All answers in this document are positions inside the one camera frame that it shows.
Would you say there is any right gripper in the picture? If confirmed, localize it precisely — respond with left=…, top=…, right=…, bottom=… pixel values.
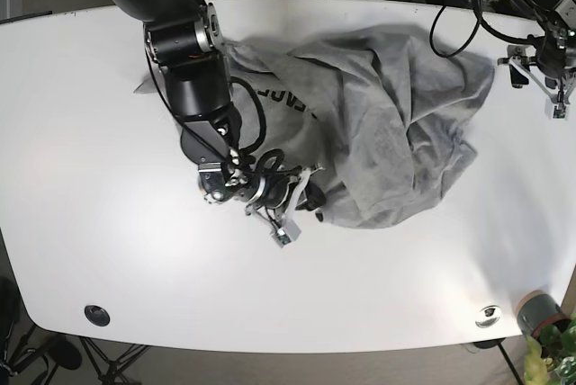
left=198, top=156, right=326, bottom=248

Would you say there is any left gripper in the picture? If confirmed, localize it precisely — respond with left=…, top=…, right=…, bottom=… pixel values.
left=497, top=30, right=575, bottom=121

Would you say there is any grey T-shirt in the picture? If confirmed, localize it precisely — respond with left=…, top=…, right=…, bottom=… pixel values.
left=133, top=25, right=498, bottom=231

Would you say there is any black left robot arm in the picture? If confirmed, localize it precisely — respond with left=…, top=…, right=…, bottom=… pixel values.
left=426, top=0, right=575, bottom=120

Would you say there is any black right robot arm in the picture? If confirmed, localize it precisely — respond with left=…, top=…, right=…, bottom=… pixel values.
left=112, top=0, right=325, bottom=246

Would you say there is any silver table grommet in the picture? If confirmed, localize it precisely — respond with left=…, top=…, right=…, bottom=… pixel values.
left=474, top=305, right=501, bottom=328

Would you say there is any grey plant pot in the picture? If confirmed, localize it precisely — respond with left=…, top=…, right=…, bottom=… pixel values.
left=515, top=291, right=571, bottom=339

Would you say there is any black table grommet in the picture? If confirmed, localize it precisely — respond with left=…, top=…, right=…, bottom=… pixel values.
left=84, top=305, right=111, bottom=327

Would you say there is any green potted plant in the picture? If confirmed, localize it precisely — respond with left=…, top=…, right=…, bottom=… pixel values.
left=524, top=317, right=575, bottom=385

